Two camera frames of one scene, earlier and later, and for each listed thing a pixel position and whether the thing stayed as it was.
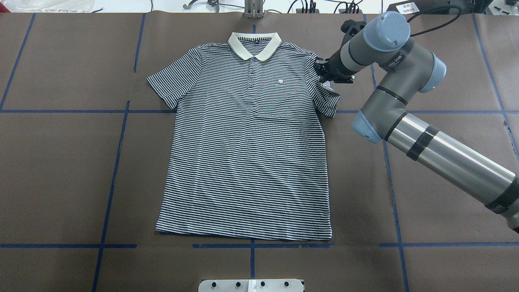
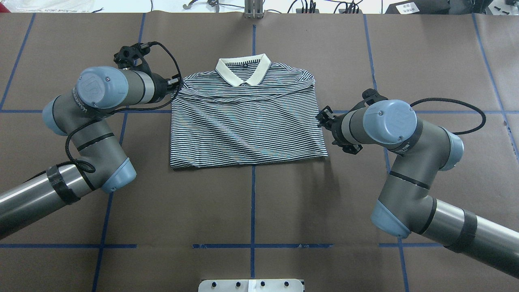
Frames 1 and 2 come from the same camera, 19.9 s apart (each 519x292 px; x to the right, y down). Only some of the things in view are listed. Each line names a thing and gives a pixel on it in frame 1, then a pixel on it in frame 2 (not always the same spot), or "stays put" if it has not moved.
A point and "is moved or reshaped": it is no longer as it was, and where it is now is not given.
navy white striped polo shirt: x=247 y=159 is moved or reshaped
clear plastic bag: x=50 y=6 stays put
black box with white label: x=413 y=7 stays put
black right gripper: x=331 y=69 -> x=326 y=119
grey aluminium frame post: x=253 y=9 stays put
